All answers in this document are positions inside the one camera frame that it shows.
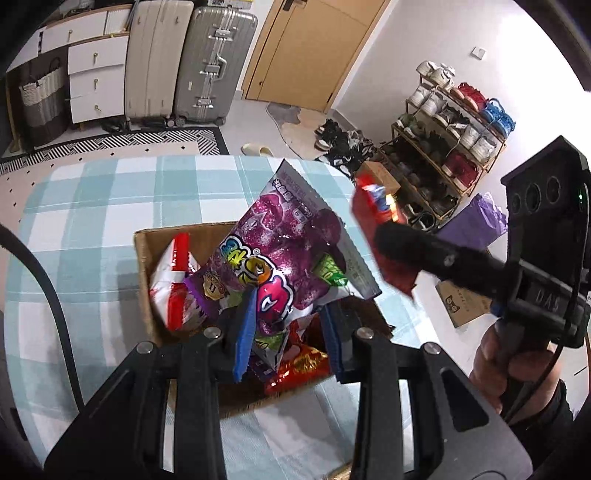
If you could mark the pile of dark shoes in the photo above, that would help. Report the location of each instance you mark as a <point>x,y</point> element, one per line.
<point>337,138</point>

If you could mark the person's right forearm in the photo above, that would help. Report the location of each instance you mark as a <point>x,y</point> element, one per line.
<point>554,438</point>

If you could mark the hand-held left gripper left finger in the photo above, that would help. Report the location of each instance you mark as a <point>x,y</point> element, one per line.
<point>244,332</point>

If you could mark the purple bag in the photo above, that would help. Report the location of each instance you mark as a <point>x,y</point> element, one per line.
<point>471,226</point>

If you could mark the shoe rack with shoes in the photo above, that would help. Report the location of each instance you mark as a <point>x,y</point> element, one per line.
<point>461,166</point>

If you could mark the grey beige floor mat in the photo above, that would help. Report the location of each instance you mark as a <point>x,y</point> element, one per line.
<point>304,134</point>

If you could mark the person's right hand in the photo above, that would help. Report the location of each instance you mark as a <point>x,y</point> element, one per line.
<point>489,364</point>

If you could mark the red blue snack packet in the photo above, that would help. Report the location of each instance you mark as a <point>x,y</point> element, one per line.
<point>369,207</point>

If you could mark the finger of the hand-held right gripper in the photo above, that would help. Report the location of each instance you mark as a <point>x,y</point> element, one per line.
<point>438,256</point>

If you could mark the grey suitcase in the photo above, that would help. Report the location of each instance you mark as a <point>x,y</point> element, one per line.
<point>212,64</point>

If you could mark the white red snack packet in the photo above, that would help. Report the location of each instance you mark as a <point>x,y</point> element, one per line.
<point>161,286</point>

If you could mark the white wall switch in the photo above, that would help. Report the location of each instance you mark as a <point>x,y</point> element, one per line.
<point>478,52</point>

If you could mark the red gold snack packet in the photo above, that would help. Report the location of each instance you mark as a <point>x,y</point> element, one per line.
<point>300,369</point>

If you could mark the woven laundry basket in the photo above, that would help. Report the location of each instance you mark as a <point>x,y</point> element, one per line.
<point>41,106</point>

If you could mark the brown cardboard box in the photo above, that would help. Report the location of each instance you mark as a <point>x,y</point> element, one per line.
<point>240,397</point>

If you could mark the wooden door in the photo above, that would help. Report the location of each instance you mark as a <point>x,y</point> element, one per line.
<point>304,50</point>

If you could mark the teal white checked tablecloth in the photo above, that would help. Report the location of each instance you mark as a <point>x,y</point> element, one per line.
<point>92,230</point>

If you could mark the printed cardboard box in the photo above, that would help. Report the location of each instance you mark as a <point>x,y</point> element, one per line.
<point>461,304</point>

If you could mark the beige suitcase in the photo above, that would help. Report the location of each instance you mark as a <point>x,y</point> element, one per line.
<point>157,60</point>

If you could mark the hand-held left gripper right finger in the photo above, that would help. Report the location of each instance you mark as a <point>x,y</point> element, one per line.
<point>333,346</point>

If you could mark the purple snack packet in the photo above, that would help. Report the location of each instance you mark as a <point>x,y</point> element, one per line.
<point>277,230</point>

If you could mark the wooden shoe rack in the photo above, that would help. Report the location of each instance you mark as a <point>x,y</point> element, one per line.
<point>399,134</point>

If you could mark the beige slipper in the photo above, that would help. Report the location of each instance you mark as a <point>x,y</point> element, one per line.
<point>258,150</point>

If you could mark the small plain cardboard box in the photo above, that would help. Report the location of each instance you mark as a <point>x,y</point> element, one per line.
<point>383,175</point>

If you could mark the white drawer cabinet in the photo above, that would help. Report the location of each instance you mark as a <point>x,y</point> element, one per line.
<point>97,87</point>

